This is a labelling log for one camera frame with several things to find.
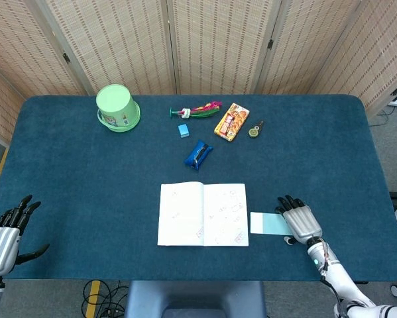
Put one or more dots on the yellow curry box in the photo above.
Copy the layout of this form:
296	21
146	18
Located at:
233	121

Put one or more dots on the bamboo folding screen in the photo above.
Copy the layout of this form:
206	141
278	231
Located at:
214	46

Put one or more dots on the green feather shuttlecock toy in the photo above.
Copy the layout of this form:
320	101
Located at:
201	111

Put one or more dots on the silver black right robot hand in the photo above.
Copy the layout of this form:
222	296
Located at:
302	223

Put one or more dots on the teal white bookmark pink tassel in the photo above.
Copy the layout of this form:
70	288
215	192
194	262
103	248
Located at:
267	223

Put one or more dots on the blue felt table cover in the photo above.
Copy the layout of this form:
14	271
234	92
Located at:
85	182

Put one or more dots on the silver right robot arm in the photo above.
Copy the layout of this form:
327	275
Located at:
337	275

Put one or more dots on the blue white eraser block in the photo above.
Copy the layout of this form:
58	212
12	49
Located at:
183	130

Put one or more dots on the green plastic bucket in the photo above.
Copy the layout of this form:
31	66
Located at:
113	102

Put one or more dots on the olive green tape measure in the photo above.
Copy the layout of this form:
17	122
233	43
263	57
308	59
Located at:
252	132

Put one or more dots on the blue tissue pack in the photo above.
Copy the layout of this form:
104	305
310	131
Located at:
189	160

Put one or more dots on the yellow cover notebook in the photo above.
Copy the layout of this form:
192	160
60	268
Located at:
181	215

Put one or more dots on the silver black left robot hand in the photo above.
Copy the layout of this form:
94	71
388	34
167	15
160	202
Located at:
1	246

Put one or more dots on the dark blue robot torso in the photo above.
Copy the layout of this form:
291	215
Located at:
195	298

